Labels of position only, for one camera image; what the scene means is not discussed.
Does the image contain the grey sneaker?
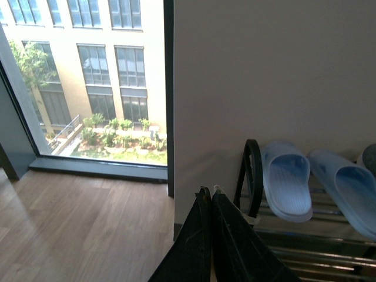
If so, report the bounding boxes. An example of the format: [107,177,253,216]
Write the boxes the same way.
[357,143,376,177]

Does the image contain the dark window frame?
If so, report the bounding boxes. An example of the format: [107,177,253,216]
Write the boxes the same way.
[1,1,174,197]

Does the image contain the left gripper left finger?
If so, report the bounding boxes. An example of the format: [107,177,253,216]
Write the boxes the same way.
[149,187,212,281]

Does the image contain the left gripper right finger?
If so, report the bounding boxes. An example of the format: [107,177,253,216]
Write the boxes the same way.
[211,185,300,281]

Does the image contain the black metal shoe rack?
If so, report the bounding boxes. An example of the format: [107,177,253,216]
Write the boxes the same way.
[234,139,375,281]

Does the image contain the white slide sandal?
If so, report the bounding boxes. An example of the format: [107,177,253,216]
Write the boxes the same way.
[261,141,313,223]
[308,149,375,240]

